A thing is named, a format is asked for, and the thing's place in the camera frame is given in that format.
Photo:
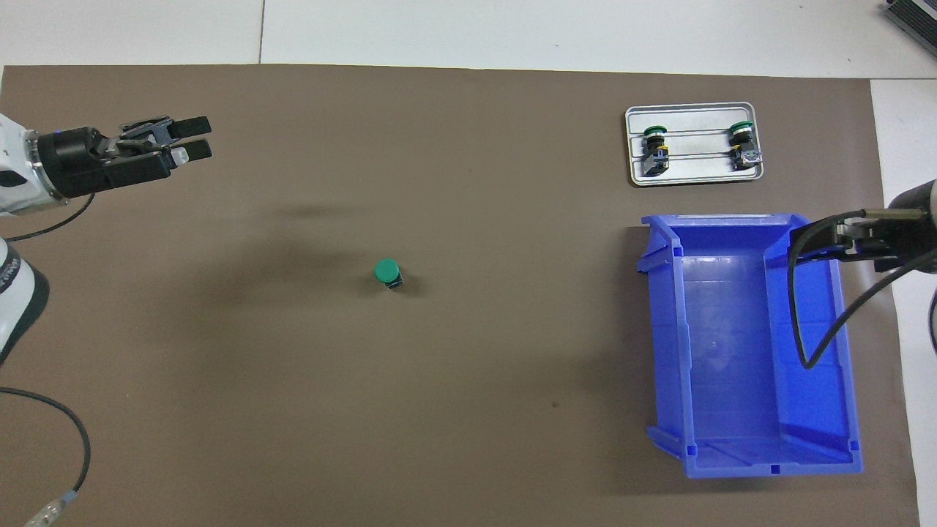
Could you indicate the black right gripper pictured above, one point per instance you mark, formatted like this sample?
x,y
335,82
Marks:
x,y
911,234

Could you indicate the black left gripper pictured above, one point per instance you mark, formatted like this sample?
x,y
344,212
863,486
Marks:
x,y
95,161

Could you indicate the green push button switch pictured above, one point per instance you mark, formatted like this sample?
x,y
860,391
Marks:
x,y
744,146
655,154
386,271

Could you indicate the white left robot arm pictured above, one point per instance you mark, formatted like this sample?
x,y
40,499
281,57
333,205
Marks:
x,y
18,285

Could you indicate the blue plastic storage bin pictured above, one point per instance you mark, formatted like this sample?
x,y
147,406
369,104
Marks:
x,y
732,351

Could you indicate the grey metal tray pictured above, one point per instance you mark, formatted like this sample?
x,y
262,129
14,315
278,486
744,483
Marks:
x,y
695,117

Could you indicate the grey ribbed device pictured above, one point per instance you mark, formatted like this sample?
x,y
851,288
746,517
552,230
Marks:
x,y
915,18

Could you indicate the brown table mat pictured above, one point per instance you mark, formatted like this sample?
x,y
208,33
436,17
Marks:
x,y
476,366

